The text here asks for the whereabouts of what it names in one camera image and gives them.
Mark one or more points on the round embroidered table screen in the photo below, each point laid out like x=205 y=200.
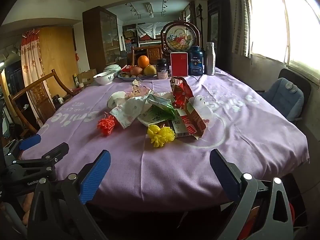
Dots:
x=180 y=37

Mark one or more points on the curved wooden armchair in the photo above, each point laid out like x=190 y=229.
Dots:
x=37 y=90

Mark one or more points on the dark supplement jar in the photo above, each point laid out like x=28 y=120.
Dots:
x=162 y=70

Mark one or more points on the fruit plate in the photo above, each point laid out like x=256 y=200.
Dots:
x=150 y=76

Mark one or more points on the carved wooden chair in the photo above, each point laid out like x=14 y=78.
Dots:
x=152 y=52

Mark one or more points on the red shredded plastic ball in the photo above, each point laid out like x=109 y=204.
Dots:
x=107 y=125

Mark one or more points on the window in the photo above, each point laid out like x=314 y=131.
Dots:
x=287 y=25

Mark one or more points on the red white carton box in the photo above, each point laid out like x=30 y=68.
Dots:
x=192 y=123

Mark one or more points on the white lidded bowl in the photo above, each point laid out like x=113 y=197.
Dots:
x=112 y=68

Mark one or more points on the checked window curtain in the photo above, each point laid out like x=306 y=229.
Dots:
x=243 y=22

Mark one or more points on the white patterned bowl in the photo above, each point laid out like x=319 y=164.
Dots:
x=103 y=77

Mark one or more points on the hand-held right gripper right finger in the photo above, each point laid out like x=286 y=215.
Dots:
x=225 y=176

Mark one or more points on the wooden glass cabinet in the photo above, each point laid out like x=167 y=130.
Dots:
x=100 y=40

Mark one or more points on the clear plastic cup with lid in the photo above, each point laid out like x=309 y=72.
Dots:
x=202 y=105

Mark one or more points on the floral curtain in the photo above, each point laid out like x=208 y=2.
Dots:
x=30 y=60

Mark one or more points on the silver metal bottle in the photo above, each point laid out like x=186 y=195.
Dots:
x=210 y=60

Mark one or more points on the red snack bag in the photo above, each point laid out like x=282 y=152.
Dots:
x=181 y=90

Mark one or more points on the fluorescent ceiling light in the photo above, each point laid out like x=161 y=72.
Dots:
x=149 y=8

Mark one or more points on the blue supplement bottle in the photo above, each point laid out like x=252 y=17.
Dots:
x=195 y=62

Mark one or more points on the dark tall cabinet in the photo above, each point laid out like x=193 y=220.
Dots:
x=220 y=25

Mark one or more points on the spray can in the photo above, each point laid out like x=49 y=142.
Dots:
x=75 y=80

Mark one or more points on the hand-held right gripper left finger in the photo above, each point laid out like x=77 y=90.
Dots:
x=96 y=177

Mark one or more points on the green foil snack packet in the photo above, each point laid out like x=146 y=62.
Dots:
x=162 y=103

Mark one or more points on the purple printed tablecloth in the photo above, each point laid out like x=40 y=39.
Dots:
x=175 y=160

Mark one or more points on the cardboard box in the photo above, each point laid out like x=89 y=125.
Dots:
x=87 y=76

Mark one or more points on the yellow fruit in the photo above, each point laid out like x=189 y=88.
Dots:
x=150 y=70

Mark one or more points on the red apple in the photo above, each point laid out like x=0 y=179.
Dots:
x=136 y=70

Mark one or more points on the yellow shredded plastic ball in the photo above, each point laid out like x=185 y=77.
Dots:
x=162 y=136

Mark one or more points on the white paper cup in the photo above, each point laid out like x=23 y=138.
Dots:
x=116 y=100

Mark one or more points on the white hanging cloth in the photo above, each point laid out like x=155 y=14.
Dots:
x=152 y=28

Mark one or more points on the white green printed packet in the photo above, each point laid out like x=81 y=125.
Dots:
x=152 y=118

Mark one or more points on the wooden door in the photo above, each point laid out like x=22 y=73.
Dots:
x=57 y=55

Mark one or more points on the blue cushioned office chair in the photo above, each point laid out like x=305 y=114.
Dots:
x=285 y=97

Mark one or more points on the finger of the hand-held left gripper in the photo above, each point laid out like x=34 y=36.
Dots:
x=30 y=141
x=58 y=151

